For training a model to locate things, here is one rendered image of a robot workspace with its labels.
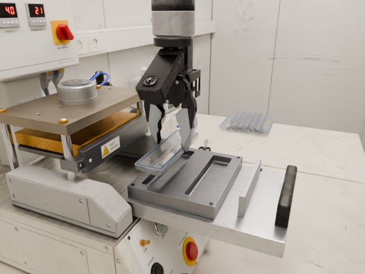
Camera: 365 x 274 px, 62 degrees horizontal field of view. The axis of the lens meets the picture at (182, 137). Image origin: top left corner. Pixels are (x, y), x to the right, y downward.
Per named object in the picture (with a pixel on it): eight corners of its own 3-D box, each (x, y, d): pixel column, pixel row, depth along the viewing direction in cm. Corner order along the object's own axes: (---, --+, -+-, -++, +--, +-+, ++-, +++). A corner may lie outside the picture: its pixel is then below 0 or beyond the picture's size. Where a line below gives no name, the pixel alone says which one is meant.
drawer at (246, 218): (118, 215, 57) (114, 179, 54) (169, 164, 76) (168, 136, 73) (282, 263, 46) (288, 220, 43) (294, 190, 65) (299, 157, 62)
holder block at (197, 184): (127, 197, 56) (126, 185, 55) (173, 154, 73) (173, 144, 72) (213, 220, 50) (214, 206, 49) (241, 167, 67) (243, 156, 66)
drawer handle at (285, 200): (274, 225, 48) (277, 204, 47) (284, 181, 61) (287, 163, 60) (287, 229, 48) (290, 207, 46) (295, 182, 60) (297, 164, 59)
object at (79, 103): (-19, 150, 63) (-37, 88, 58) (82, 109, 89) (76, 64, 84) (73, 173, 54) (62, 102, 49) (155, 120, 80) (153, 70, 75)
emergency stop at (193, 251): (187, 265, 67) (180, 249, 66) (194, 253, 70) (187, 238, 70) (194, 265, 66) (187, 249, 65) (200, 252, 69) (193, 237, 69)
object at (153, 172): (162, 182, 52) (161, 170, 51) (133, 175, 54) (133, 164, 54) (199, 142, 68) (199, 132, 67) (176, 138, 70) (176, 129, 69)
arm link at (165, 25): (184, 11, 48) (139, 11, 51) (184, 41, 50) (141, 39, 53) (201, 11, 54) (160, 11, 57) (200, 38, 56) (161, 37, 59)
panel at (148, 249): (166, 323, 56) (123, 237, 52) (215, 225, 81) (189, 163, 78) (175, 323, 55) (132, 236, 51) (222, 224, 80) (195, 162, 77)
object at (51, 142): (18, 150, 63) (8, 105, 60) (88, 118, 82) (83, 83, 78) (84, 165, 57) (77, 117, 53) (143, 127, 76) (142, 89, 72)
